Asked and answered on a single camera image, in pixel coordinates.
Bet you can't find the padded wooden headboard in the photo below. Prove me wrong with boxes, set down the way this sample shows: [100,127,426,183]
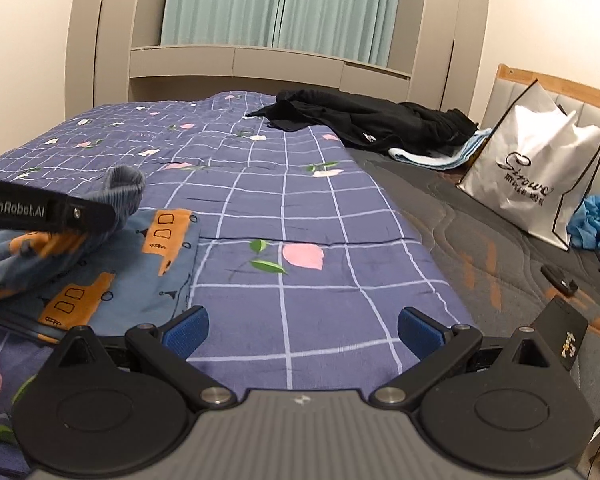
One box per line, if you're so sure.
[480,64,600,195]

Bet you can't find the light green curtain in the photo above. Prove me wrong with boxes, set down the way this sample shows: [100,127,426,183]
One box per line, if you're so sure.
[160,0,399,66]

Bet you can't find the small black remote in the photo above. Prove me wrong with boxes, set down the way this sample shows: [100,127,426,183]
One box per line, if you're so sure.
[541,264,578,297]

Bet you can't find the beige window cabinet frame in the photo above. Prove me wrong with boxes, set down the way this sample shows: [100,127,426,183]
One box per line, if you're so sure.
[65,0,489,116]

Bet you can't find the black card with print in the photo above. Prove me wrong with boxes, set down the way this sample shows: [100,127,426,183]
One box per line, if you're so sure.
[531,296,588,370]

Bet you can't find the black clothing pile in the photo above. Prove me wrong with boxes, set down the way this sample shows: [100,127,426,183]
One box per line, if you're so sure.
[249,89,478,155]

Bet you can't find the light blue folded cloth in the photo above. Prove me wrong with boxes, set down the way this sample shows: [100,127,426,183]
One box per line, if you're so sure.
[389,128,492,171]

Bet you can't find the blue plastic bag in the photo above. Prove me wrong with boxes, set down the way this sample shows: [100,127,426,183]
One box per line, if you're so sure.
[567,195,600,250]

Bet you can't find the grey quilted mattress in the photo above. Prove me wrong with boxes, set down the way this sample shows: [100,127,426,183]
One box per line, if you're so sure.
[351,151,600,416]

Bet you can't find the white paper shopping bag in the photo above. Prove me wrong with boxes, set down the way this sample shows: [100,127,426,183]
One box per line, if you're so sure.
[458,80,600,250]

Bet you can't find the blue orange printed pants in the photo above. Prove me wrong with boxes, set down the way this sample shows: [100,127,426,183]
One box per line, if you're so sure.
[0,166,199,344]

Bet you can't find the purple grid floral quilt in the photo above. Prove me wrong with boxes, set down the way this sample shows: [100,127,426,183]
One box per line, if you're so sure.
[0,91,470,448]

